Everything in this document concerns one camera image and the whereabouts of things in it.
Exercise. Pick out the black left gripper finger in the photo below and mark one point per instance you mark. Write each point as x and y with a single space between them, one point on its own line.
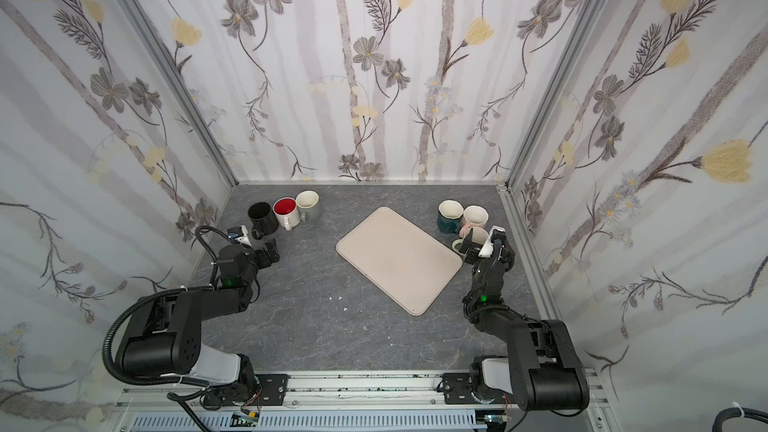
265 259
270 247

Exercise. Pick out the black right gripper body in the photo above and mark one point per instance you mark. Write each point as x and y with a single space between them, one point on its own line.
474 251

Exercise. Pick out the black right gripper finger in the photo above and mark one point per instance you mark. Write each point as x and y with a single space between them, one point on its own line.
467 241
471 256

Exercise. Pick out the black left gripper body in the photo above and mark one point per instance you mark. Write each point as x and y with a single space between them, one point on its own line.
264 255

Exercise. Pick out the light green mug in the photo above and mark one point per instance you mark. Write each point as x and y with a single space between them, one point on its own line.
479 237

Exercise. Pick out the pink mug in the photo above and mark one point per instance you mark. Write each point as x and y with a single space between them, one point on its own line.
473 216

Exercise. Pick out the black mug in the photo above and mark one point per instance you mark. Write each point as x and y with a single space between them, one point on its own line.
263 219

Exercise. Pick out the dark green mug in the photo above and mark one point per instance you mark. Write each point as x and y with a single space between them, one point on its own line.
450 214

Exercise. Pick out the white cream mug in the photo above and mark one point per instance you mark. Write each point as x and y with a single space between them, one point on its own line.
287 212

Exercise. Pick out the beige rectangular tray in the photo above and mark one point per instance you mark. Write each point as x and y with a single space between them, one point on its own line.
402 260

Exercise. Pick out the grey mug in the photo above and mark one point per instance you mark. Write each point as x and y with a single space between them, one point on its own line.
308 203

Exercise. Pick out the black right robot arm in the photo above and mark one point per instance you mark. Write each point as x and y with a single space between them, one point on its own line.
543 371

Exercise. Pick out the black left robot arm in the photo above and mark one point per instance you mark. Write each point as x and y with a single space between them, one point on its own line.
158 339

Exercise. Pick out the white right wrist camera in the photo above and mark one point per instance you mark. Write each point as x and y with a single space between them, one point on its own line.
496 239

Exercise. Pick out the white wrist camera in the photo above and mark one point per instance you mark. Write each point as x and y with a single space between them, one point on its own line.
239 234
496 239

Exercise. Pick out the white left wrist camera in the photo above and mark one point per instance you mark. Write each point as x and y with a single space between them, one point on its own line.
239 234

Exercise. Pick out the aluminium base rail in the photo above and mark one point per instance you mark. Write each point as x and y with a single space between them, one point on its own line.
361 401

